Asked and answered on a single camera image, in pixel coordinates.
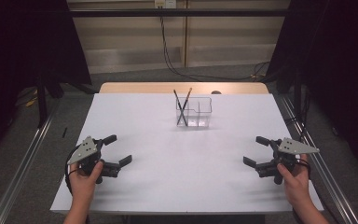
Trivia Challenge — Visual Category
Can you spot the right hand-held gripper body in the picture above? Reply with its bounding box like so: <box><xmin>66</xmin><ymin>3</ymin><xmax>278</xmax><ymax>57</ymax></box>
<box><xmin>255</xmin><ymin>137</ymin><xmax>321</xmax><ymax>186</ymax></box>

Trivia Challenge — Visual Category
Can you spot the makeup brush with dark bristles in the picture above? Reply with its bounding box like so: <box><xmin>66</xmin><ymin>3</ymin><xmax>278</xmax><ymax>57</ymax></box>
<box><xmin>172</xmin><ymin>89</ymin><xmax>188</xmax><ymax>127</ymax></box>

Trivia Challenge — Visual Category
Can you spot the black curtain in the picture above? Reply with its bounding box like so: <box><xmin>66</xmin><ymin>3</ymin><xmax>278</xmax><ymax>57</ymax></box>
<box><xmin>265</xmin><ymin>0</ymin><xmax>358</xmax><ymax>178</ymax></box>
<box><xmin>0</xmin><ymin>0</ymin><xmax>92</xmax><ymax>162</ymax></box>

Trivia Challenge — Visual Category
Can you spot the left hand-held gripper cable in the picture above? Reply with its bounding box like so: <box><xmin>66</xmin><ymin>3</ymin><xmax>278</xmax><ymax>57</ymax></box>
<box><xmin>63</xmin><ymin>146</ymin><xmax>82</xmax><ymax>196</ymax></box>

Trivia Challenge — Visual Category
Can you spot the white wall socket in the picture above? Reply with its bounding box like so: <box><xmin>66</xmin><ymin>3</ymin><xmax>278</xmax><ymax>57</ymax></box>
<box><xmin>154</xmin><ymin>0</ymin><xmax>177</xmax><ymax>9</ymax></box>

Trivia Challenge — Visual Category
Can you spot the black stand post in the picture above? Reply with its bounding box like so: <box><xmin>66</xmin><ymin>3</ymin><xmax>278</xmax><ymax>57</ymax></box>
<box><xmin>293</xmin><ymin>68</ymin><xmax>303</xmax><ymax>122</ymax></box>
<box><xmin>36</xmin><ymin>73</ymin><xmax>49</xmax><ymax>128</ymax></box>

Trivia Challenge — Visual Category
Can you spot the white table cover sheet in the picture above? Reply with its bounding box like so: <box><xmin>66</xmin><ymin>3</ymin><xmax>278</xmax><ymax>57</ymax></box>
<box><xmin>49</xmin><ymin>92</ymin><xmax>324</xmax><ymax>216</ymax></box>

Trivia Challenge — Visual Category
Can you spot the person's left hand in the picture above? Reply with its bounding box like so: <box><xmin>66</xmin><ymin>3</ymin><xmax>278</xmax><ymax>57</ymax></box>
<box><xmin>69</xmin><ymin>161</ymin><xmax>104</xmax><ymax>201</ymax></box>

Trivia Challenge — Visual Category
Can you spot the hand-held gripper cable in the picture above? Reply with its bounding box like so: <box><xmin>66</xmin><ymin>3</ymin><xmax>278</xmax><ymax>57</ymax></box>
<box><xmin>296</xmin><ymin>158</ymin><xmax>312</xmax><ymax>179</ymax></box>
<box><xmin>63</xmin><ymin>146</ymin><xmax>82</xmax><ymax>196</ymax></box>

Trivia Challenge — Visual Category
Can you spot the right hand-held gripper cable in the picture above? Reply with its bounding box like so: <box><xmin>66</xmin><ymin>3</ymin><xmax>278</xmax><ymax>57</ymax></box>
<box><xmin>296</xmin><ymin>158</ymin><xmax>312</xmax><ymax>179</ymax></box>

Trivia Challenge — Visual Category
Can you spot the black wall cable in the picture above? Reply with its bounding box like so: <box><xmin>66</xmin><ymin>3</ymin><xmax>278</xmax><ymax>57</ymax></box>
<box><xmin>158</xmin><ymin>6</ymin><xmax>271</xmax><ymax>82</ymax></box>

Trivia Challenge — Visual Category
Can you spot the aluminium floor rail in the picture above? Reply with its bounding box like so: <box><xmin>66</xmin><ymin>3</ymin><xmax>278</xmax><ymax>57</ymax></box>
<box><xmin>0</xmin><ymin>102</ymin><xmax>60</xmax><ymax>224</ymax></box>
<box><xmin>281</xmin><ymin>94</ymin><xmax>358</xmax><ymax>224</ymax></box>

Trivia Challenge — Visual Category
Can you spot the person's right hand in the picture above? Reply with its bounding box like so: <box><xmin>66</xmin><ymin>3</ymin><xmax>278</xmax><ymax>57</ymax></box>
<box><xmin>276</xmin><ymin>153</ymin><xmax>311</xmax><ymax>203</ymax></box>

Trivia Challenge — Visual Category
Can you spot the clear plastic organizer box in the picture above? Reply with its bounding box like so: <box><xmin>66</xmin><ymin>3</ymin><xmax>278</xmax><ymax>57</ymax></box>
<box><xmin>175</xmin><ymin>96</ymin><xmax>213</xmax><ymax>129</ymax></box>

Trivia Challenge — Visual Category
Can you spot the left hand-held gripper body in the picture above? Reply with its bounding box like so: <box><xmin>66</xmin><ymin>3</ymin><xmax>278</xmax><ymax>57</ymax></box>
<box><xmin>66</xmin><ymin>135</ymin><xmax>121</xmax><ymax>185</ymax></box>

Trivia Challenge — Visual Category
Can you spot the makeup brush with tan bristles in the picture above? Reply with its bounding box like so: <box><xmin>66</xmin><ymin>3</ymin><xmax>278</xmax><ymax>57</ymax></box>
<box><xmin>176</xmin><ymin>87</ymin><xmax>193</xmax><ymax>126</ymax></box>

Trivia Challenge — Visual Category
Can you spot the black horizontal bar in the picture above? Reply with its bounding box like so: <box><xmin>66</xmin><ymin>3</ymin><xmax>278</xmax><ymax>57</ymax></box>
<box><xmin>69</xmin><ymin>8</ymin><xmax>290</xmax><ymax>18</ymax></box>

